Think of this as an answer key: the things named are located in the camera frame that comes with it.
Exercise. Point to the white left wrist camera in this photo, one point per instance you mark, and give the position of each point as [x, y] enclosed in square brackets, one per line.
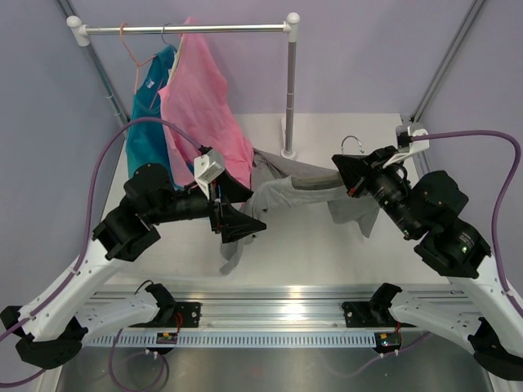
[207, 168]

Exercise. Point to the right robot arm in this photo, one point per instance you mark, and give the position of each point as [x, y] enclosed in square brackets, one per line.
[428, 212]

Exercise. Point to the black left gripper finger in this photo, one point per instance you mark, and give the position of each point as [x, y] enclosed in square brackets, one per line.
[234, 225]
[233, 190]

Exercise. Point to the silver clothes rack rail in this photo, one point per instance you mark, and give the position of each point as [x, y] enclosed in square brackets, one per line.
[82, 32]

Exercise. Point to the white clothes rack base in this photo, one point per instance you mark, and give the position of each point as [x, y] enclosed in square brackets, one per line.
[287, 150]

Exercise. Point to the cream hanger of pink shirt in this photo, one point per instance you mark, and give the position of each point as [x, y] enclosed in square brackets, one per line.
[175, 56]

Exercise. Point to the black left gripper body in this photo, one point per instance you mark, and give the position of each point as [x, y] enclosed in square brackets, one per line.
[215, 207]

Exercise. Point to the pink t shirt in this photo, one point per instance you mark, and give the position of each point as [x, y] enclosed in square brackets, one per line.
[195, 100]

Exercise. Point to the beige hanger with metal hook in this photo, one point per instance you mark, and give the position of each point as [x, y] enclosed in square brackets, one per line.
[330, 181]

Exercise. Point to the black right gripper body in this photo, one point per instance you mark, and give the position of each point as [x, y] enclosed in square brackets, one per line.
[391, 189]

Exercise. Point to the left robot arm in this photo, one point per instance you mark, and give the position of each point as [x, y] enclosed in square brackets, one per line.
[53, 328]

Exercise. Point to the teal t shirt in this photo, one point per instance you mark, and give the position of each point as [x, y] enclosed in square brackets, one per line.
[146, 140]

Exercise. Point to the aluminium frame rail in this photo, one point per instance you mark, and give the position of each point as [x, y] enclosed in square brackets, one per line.
[233, 306]

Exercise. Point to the silver clothes rack pole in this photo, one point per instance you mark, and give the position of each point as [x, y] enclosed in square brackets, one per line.
[291, 80]

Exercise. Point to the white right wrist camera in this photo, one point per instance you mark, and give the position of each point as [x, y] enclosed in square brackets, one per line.
[407, 143]

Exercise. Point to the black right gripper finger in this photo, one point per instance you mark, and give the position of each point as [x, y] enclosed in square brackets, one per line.
[359, 161]
[347, 172]

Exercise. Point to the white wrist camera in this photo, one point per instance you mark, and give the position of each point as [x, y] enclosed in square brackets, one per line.
[207, 168]
[407, 143]

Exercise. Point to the grey t shirt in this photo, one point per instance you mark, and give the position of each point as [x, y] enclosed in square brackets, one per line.
[272, 189]

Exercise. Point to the white slotted cable duct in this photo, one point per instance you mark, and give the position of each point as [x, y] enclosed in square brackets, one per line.
[133, 339]

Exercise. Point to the pink wire hanger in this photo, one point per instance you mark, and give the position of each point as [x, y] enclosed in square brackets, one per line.
[138, 64]

